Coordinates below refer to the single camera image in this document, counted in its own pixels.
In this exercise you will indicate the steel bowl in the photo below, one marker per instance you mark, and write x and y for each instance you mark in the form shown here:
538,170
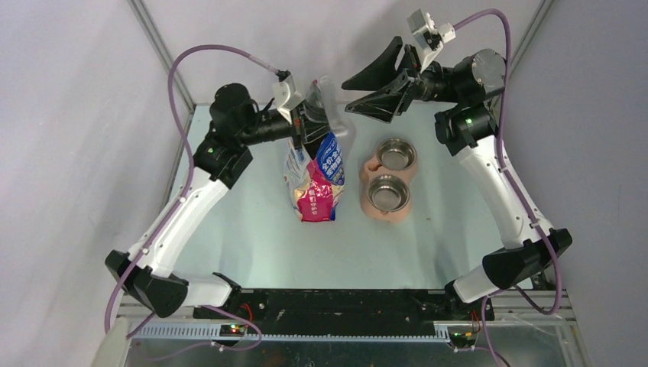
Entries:
396,154
388,193

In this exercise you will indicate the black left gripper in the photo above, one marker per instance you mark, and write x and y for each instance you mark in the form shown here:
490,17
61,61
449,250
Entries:
309,122

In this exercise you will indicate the clear plastic scoop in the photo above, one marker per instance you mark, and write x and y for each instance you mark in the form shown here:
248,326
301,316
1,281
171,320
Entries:
343,128

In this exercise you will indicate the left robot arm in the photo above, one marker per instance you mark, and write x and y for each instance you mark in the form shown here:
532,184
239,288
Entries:
146,271

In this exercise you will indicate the aluminium frame front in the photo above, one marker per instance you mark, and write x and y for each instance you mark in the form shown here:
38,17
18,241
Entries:
198,323

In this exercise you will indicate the pink double bowl stand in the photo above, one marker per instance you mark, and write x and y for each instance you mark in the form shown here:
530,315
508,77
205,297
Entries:
371,169

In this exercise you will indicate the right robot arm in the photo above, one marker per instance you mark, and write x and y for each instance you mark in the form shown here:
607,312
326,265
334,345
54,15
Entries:
471,134

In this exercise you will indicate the pet food bag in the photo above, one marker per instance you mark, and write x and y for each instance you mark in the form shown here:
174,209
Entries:
314,175

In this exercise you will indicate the near steel bowl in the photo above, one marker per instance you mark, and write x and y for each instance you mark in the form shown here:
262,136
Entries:
388,193

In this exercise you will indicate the far steel bowl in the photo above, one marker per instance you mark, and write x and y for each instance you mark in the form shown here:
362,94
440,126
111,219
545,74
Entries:
396,154

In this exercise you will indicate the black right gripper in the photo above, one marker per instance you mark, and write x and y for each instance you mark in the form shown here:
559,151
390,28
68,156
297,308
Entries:
383,102

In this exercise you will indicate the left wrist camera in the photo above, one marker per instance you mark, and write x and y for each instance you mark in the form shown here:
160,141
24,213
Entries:
287,96

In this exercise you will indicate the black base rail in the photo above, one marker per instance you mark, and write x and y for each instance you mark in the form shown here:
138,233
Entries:
335,312

